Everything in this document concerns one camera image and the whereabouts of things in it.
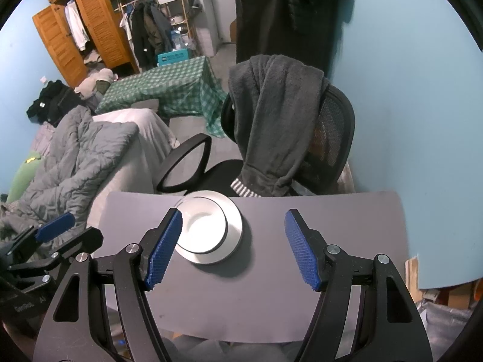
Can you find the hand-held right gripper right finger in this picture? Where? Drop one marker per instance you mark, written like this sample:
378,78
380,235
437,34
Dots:
302,252

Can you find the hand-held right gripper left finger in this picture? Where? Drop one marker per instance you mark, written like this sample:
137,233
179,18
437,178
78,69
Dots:
162,256

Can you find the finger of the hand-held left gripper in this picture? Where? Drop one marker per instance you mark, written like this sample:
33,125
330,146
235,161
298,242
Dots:
56,226
81,239

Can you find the white plate black rim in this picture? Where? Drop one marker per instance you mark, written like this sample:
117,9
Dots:
234,230
209,263

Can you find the white bowl black rim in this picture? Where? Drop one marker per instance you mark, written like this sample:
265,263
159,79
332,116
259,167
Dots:
203,226

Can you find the green pillow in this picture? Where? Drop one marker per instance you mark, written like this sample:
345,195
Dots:
22,177

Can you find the grey quilted duvet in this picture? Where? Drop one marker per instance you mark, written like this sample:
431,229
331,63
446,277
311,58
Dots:
75,158

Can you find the wooden plank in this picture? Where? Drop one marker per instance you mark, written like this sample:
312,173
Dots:
412,275

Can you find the person's grey trousers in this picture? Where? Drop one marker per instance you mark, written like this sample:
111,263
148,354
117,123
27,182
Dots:
226,350

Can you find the white bed sheet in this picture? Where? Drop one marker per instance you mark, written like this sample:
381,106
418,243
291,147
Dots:
147,139

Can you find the black clothes pile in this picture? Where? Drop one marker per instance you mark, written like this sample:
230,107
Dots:
53,101

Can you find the black mesh office chair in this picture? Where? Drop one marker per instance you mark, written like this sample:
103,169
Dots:
332,128

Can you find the dark grey hoodie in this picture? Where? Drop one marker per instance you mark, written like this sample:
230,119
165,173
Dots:
275,120

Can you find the grey cushion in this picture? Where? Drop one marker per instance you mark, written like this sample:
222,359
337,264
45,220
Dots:
145,104

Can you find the beige clothes pile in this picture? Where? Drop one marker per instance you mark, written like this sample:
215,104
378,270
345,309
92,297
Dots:
94,81

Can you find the brown cardboard box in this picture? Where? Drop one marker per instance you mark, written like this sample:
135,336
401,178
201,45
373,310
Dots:
456,294

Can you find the grey plastic sheet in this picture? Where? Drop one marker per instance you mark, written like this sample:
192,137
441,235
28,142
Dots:
445,328

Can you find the green checkered tablecloth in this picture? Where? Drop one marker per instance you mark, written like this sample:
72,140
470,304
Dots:
169,83

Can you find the teal plastic crate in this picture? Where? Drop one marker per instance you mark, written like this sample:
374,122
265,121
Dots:
173,57

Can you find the white hanging shirt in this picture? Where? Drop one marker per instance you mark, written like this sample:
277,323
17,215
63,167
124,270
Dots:
75,26

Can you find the wooden louvred wardrobe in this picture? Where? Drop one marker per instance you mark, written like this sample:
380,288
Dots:
102,19

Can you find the dark hanging coats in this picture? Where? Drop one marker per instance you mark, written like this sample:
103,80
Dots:
147,34

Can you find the clear water bottle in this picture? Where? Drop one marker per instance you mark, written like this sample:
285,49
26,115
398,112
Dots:
176,40

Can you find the brown cardboard sheet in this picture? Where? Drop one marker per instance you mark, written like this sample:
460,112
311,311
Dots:
232,32

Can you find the black hanging jacket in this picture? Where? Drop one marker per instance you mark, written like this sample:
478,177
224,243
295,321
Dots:
286,15

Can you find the white door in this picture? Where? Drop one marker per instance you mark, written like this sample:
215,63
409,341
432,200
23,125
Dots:
211,7

